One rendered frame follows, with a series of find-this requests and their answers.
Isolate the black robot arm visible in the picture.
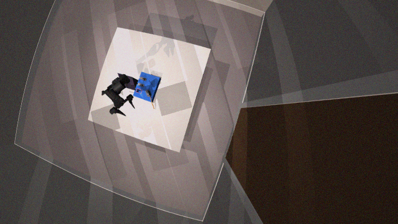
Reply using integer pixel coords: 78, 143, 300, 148
102, 74, 130, 108

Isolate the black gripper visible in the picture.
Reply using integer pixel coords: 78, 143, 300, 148
109, 94, 135, 116

